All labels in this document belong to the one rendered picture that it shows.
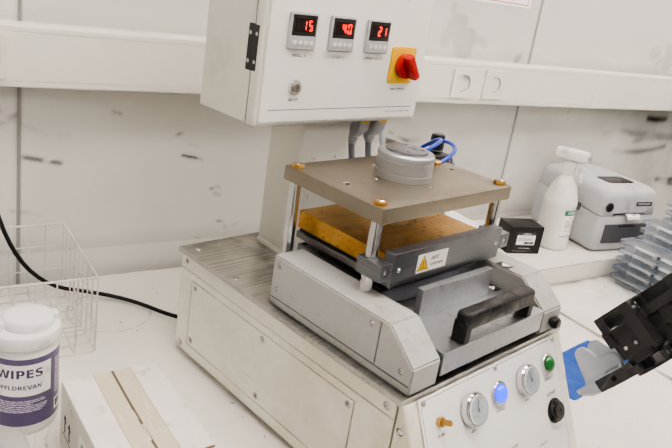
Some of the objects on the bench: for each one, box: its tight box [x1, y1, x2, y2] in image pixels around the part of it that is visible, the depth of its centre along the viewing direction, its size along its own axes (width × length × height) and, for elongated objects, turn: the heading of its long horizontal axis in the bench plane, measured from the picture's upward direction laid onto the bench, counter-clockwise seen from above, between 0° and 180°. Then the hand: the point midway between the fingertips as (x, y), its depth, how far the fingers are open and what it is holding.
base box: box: [175, 254, 577, 448], centre depth 103 cm, size 54×38×17 cm
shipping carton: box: [60, 362, 215, 448], centre depth 82 cm, size 19×13×9 cm
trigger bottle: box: [537, 146, 593, 250], centre depth 169 cm, size 9×8×25 cm
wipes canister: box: [0, 303, 62, 434], centre depth 88 cm, size 9×9×15 cm
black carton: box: [498, 218, 545, 254], centre depth 165 cm, size 6×9×7 cm
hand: (589, 393), depth 90 cm, fingers closed
